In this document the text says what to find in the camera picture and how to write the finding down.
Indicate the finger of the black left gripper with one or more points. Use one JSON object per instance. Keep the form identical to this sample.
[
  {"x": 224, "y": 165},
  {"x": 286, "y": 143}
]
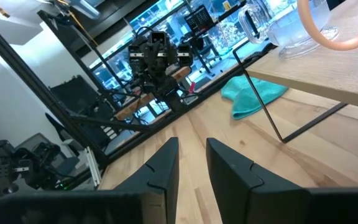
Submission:
[
  {"x": 152, "y": 60},
  {"x": 163, "y": 60}
]

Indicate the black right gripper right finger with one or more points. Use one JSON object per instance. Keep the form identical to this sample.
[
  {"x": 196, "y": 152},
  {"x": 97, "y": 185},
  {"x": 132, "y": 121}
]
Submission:
[{"x": 235, "y": 177}]

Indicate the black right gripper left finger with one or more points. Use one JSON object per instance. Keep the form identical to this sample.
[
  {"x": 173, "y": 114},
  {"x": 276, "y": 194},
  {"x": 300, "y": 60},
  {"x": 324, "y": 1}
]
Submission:
[{"x": 160, "y": 174}]

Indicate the clear glass mug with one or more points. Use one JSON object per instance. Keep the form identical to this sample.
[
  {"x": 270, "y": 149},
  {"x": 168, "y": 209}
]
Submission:
[{"x": 291, "y": 31}]

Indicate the orange mug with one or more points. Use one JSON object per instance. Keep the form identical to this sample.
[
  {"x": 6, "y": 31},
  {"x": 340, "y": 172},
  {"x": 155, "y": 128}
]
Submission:
[{"x": 337, "y": 46}]

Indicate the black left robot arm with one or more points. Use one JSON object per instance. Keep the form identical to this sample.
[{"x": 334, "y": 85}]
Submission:
[{"x": 169, "y": 90}]

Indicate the background black robot arm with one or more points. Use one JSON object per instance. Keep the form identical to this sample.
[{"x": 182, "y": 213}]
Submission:
[{"x": 20, "y": 168}]

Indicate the black metal shelf leg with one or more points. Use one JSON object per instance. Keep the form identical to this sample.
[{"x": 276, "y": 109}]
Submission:
[{"x": 259, "y": 96}]

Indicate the wooden shelf board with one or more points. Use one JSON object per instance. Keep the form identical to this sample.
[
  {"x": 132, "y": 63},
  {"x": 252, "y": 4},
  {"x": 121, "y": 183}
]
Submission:
[{"x": 337, "y": 74}]

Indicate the pink marker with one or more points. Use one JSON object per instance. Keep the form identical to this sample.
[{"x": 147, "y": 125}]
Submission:
[{"x": 192, "y": 87}]

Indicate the black office chair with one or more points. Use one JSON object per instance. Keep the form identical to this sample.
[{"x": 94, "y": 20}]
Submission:
[{"x": 207, "y": 53}]

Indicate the background wooden table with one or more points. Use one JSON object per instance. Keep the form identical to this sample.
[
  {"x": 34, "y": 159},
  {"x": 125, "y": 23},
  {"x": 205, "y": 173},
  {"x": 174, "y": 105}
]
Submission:
[{"x": 132, "y": 107}]

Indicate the black board with dots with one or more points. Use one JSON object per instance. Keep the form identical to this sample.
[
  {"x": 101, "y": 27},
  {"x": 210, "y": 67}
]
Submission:
[{"x": 197, "y": 18}]

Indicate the white aluminium extrusion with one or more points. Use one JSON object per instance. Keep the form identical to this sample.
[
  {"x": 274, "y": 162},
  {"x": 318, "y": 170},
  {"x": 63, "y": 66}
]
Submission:
[{"x": 92, "y": 168}]

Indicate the black equipment case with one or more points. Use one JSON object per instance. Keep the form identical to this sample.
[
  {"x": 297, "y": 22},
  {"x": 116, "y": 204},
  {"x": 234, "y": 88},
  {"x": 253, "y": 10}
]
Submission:
[{"x": 73, "y": 96}]

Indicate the teal cloth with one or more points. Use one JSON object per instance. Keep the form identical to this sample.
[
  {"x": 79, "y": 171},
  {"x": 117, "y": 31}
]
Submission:
[{"x": 250, "y": 96}]

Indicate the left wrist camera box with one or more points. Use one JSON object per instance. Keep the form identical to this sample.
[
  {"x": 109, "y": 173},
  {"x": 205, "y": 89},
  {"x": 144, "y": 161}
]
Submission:
[{"x": 158, "y": 38}]

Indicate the black aluminium frame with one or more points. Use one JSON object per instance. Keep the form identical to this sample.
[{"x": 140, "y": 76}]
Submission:
[{"x": 42, "y": 91}]

